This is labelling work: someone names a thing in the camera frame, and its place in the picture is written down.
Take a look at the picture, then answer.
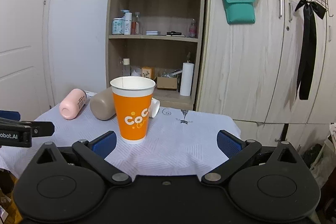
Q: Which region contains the clear glass bottle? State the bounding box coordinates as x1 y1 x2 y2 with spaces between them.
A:
131 12 140 35

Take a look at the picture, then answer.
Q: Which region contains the white patterned tablecloth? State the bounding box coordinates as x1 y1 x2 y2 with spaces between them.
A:
1 106 241 178

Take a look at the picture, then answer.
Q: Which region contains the light blue jar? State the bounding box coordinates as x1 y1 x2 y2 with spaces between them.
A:
112 18 125 35

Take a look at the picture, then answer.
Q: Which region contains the orange small box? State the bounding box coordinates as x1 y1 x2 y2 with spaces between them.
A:
141 67 155 80

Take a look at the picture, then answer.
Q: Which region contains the wooden shelf unit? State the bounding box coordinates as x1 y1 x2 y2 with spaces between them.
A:
106 0 206 110

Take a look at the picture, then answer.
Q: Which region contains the black ribbon bow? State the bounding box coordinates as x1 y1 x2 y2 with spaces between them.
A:
295 0 326 101

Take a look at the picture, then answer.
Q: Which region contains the taupe tumbler cup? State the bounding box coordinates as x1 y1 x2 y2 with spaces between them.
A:
90 87 116 121

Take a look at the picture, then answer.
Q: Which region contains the light wood wardrobe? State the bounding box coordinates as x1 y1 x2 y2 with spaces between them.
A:
197 0 330 151

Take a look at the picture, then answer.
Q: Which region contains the clear bottle beige cap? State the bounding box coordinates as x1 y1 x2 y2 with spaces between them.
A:
122 58 130 76

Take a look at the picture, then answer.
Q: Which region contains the white paper towel roll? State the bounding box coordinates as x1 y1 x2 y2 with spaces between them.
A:
179 63 194 96

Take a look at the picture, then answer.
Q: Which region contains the brown cardboard box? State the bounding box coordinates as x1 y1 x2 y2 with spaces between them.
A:
157 77 178 90

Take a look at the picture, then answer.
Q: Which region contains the white green-print paper cup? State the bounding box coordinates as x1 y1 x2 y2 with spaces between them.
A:
149 98 160 118

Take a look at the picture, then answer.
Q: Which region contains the white door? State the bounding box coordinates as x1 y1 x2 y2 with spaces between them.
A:
1 0 50 121

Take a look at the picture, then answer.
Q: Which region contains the orange paper cup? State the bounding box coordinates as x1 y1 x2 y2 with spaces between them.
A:
110 76 155 144

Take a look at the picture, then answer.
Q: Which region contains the teal pouch on wardrobe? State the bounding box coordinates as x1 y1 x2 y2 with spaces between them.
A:
222 0 256 25

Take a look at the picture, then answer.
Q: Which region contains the white lotion bottle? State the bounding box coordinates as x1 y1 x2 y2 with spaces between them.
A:
121 9 132 35

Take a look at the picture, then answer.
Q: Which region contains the pink tumbler bottle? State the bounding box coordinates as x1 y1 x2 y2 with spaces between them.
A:
59 89 87 120

